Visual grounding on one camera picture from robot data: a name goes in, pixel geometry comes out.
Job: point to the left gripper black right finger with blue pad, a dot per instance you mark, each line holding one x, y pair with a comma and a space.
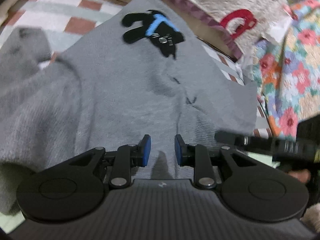
246, 186

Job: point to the floral quilt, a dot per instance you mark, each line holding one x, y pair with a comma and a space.
288, 74

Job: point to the grey sweater with black cat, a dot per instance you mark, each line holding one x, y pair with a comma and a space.
102, 91

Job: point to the white quilted blanket red print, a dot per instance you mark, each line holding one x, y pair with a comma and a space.
242, 22

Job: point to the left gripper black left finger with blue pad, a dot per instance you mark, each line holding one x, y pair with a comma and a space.
76, 187

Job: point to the checkered play mat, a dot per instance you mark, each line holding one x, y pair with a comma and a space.
65, 21

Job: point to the light green blanket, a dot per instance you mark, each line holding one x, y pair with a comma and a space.
8, 223

